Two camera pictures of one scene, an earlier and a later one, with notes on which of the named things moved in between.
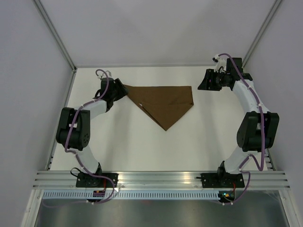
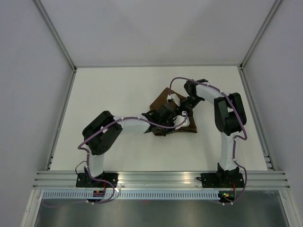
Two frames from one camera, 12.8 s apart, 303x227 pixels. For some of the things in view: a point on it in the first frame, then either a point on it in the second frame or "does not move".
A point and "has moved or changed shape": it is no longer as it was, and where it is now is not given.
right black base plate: (222, 180) does not move
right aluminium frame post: (260, 32) does not move
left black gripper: (123, 91) -> (172, 119)
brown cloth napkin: (165, 104) has moved or changed shape
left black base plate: (86, 180) does not move
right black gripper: (209, 74) -> (180, 109)
